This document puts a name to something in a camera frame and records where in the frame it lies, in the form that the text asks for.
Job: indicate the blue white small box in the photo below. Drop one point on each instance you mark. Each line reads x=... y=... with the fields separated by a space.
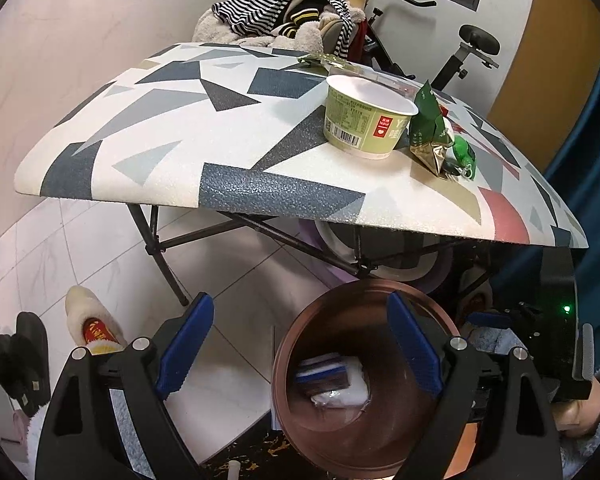
x=325 y=364

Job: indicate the black exercise bike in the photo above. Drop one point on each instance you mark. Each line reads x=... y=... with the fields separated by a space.
x=460 y=60

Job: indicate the fuzzy beige slipper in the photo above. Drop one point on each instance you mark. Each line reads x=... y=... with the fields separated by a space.
x=92 y=325

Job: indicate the crumpled clear plastic wrap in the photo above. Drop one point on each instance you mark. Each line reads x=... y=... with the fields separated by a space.
x=382 y=81

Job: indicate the dark jacket with yellow stripes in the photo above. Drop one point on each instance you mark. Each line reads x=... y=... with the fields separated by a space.
x=300 y=15

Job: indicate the blue curtain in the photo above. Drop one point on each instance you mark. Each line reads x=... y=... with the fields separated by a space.
x=590 y=160

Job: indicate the green gold snack bag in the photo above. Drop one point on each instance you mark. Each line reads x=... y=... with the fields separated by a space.
x=427 y=122

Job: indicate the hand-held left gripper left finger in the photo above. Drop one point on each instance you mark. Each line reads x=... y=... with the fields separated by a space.
x=185 y=345

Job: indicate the black gold patterned rug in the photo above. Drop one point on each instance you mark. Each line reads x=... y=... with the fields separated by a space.
x=260 y=452

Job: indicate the round copper trash bin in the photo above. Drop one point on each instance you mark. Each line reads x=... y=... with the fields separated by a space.
x=330 y=320

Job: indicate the red garment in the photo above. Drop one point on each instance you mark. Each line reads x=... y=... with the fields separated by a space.
x=362 y=35

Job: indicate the small green packet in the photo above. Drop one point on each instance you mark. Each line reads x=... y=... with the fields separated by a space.
x=462 y=154

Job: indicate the fuzzy beige garment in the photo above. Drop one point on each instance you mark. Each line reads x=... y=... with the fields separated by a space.
x=210 y=27

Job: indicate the pile of clothes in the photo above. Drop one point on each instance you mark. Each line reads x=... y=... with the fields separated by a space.
x=260 y=5

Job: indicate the crumpled gold wrapper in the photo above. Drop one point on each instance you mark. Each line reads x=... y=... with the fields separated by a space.
x=320 y=60

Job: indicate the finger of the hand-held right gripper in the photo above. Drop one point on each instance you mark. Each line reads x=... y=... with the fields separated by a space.
x=485 y=318

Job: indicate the geometric patterned table cover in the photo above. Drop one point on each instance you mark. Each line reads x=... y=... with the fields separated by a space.
x=205 y=110

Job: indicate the black slipper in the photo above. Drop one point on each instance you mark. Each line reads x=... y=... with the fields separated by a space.
x=22 y=355

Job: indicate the black folding table frame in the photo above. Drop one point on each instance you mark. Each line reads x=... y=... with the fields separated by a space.
x=155 y=249

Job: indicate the person's right forearm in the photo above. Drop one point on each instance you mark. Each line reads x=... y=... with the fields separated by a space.
x=597 y=442

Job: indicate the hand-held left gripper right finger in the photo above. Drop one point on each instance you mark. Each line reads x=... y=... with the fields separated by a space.
x=415 y=345

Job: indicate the person's right hand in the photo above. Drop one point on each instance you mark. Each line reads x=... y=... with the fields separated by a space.
x=575 y=412

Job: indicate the fuzzy blue robe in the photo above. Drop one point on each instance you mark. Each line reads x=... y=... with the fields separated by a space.
x=495 y=342

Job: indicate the green instant noodle cup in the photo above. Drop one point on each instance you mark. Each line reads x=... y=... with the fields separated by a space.
x=365 y=120

